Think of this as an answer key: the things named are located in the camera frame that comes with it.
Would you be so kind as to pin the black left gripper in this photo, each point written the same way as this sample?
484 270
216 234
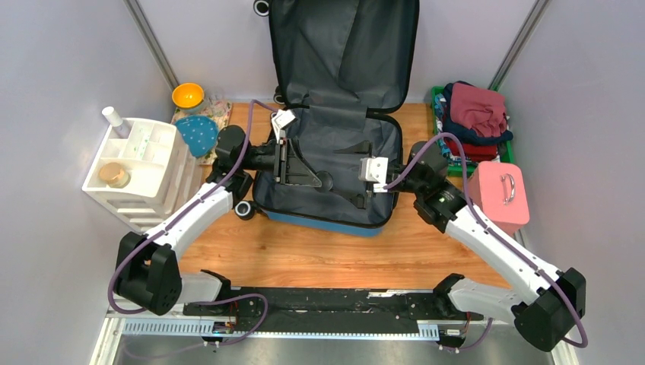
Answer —
290 167

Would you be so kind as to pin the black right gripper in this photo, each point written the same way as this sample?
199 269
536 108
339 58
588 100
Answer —
357 200

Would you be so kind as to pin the blue fish-print suitcase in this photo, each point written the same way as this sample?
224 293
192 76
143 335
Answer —
343 68

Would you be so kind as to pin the navy blue garment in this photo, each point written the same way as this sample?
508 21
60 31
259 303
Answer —
462 133

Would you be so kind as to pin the pink leather toiletry bag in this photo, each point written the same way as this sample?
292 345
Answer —
499 191

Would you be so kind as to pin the pinkish maroon garment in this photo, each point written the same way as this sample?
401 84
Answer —
481 111

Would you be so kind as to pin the gold lid cosmetic jar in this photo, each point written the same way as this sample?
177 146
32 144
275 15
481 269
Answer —
114 175

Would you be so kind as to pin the white lavender cosmetic tube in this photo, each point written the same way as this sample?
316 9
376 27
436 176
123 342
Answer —
118 124

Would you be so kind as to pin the dark red garment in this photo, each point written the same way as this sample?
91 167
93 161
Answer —
473 153

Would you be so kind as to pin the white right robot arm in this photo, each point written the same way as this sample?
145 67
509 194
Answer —
545 304

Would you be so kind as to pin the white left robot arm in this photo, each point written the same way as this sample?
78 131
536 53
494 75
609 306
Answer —
147 275

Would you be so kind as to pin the green plastic tray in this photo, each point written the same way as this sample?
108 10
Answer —
505 152

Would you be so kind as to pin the teal polka-dot plate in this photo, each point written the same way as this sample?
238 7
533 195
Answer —
199 133

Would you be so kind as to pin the clear drinking glass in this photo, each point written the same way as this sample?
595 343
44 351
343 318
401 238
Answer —
215 95

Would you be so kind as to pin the yellow bowl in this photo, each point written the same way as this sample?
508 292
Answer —
188 96

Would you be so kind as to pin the white plastic drawer organizer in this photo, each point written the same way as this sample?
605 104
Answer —
161 173

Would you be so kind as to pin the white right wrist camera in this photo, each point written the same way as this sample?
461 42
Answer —
373 169

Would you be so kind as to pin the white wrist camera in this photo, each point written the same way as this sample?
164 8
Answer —
373 169
280 120

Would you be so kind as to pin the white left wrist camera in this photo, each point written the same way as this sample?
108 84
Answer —
280 120

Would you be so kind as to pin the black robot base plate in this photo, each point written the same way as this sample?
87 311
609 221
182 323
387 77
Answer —
338 313

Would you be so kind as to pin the aluminium frame rail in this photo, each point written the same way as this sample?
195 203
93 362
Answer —
179 339

